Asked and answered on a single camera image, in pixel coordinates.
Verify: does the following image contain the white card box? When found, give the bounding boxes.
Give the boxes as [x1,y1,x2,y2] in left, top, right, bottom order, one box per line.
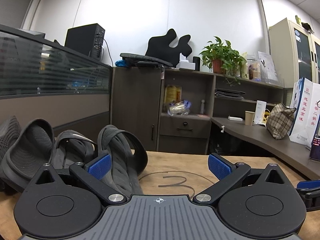
[255,100,267,125]

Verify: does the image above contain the yellow tin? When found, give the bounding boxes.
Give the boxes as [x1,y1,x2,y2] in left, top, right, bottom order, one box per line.
[164,84,183,105]

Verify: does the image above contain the snack bag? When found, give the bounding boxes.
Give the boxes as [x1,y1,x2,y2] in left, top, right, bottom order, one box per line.
[246,59,262,80]

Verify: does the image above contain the dark wooden shelf cabinet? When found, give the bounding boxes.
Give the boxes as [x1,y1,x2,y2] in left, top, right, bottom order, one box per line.
[110,66,286,155]

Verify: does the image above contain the glass office partition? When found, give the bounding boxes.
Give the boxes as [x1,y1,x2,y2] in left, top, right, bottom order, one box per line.
[0,24,113,140]

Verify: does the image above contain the cabinet drawer with black handle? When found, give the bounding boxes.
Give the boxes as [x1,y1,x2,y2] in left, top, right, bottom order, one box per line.
[160,116,212,139]

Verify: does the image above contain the paper cup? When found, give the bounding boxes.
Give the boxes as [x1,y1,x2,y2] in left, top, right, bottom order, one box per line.
[245,110,255,126]

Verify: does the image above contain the black computer tower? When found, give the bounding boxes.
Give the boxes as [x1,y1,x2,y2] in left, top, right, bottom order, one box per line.
[64,23,106,61]

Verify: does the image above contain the clear plastic bag with contents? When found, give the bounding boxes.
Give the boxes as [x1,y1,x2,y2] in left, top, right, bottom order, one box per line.
[166,99,192,117]

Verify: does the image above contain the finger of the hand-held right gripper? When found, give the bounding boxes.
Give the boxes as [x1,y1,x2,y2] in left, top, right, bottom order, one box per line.
[296,179,320,212]

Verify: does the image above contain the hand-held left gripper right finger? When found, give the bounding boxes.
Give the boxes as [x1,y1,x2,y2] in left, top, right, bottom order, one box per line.
[194,153,294,205]

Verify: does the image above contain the green potted plant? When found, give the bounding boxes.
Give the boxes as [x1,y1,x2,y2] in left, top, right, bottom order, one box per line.
[199,36,248,86]

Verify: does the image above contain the clear acrylic display stand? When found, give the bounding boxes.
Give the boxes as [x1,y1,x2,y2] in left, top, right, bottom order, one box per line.
[257,51,285,84]

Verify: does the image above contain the stack of black folders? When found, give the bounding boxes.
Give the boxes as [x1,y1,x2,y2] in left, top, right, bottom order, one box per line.
[215,88,246,100]

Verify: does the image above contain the black computer cable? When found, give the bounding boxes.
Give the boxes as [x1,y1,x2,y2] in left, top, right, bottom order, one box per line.
[101,38,114,67]

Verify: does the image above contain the black keyboard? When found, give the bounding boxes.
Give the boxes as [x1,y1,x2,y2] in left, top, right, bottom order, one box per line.
[120,52,173,68]

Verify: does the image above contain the plaid bag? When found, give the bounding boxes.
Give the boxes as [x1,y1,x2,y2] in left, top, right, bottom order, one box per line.
[266,103,297,140]

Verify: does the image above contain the beige metal filing cabinet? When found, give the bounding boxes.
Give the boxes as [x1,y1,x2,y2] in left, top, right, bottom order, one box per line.
[268,17,320,88]

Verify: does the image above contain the white tissue box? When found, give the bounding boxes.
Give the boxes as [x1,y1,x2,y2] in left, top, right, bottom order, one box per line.
[176,53,196,70]

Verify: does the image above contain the dark wooden desk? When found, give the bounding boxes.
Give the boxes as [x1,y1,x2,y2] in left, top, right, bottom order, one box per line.
[211,116,320,181]

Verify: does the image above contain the black chair back cushion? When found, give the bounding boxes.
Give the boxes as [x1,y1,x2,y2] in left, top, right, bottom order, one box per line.
[145,28,193,63]

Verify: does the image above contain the white paper gift bag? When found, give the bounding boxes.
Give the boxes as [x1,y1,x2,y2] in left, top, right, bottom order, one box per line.
[288,77,320,147]

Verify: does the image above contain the dark grey foam slipper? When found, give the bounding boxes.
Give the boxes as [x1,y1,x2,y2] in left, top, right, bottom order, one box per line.
[0,118,55,193]
[0,116,22,157]

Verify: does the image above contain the grey window blind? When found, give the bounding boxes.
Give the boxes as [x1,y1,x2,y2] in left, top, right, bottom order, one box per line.
[0,0,35,30]

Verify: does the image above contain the black slide sandal silver stripe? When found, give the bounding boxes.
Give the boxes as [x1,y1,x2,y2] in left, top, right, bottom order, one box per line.
[51,129,98,170]
[97,124,148,196]

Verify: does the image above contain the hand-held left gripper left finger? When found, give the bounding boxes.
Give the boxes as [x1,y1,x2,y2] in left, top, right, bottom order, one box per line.
[25,153,127,205]

